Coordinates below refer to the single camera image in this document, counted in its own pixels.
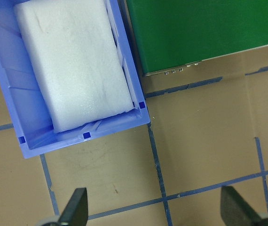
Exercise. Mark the green conveyor belt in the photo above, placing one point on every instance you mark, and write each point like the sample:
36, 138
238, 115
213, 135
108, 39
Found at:
172, 33

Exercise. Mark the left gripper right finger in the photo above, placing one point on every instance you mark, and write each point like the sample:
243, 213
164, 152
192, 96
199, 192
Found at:
235, 210

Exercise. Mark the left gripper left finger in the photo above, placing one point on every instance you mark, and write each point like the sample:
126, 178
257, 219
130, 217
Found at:
76, 210

